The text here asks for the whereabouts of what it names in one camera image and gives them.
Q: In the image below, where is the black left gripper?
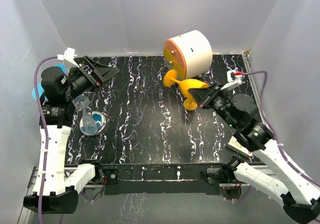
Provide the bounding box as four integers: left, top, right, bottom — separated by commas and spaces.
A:
63, 56, 120, 100

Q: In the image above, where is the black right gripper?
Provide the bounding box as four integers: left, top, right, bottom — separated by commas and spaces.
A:
189, 82, 239, 130

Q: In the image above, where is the yellow wine glass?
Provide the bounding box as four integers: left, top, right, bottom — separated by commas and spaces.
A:
183, 99, 198, 111
163, 69, 210, 99

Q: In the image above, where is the clear wine glass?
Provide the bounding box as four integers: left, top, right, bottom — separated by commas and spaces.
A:
73, 95, 98, 136

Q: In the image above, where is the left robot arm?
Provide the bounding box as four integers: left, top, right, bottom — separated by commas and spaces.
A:
23, 56, 120, 216

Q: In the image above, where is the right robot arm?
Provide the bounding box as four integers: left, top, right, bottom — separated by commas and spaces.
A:
188, 84, 320, 224

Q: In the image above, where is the blue wine glass far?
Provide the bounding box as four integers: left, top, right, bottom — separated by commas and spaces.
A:
54, 64, 69, 74

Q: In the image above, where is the blue wine glass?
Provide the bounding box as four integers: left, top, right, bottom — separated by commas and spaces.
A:
31, 82, 49, 102
54, 64, 69, 74

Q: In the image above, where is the chrome wine glass rack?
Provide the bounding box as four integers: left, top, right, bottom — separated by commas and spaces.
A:
75, 95, 107, 136

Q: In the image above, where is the blue wine glass near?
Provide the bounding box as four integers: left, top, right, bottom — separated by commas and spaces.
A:
31, 82, 49, 102

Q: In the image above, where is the round white drawer cabinet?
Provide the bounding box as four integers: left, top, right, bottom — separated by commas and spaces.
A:
163, 30, 213, 80

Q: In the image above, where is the small yellow white box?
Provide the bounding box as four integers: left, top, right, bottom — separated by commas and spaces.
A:
226, 136, 253, 158

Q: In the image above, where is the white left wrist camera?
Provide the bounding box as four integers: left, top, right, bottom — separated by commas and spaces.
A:
57, 47, 79, 69

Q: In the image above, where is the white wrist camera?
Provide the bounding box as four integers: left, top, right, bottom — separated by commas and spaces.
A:
57, 47, 79, 69
221, 69, 244, 91

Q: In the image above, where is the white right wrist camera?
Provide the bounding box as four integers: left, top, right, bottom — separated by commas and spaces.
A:
221, 69, 244, 91

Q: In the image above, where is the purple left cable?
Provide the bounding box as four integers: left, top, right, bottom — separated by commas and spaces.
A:
33, 55, 65, 224

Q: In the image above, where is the aluminium frame rail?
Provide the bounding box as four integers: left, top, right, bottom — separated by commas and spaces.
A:
17, 51, 310, 224

